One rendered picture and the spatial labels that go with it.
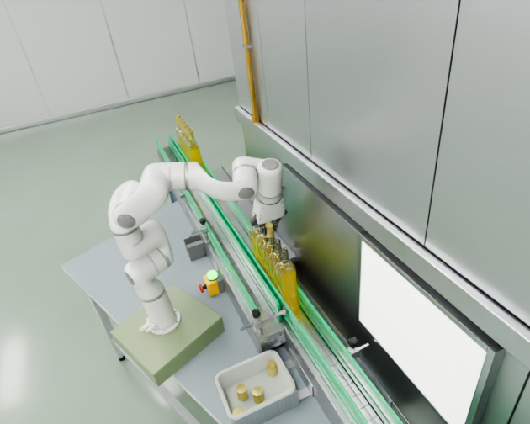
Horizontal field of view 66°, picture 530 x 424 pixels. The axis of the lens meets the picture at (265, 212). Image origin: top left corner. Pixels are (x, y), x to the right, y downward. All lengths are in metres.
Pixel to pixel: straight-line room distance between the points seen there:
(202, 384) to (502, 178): 1.15
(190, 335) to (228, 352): 0.15
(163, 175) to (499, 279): 0.85
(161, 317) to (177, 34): 5.89
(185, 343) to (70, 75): 5.82
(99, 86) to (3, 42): 1.29
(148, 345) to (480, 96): 1.31
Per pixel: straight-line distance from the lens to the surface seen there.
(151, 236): 1.40
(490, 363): 0.92
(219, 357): 1.59
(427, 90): 0.83
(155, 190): 1.15
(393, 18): 0.88
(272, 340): 1.45
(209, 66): 7.28
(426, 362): 1.11
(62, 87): 7.02
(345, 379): 1.34
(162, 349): 1.58
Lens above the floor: 1.99
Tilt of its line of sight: 34 degrees down
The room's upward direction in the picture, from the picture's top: 7 degrees counter-clockwise
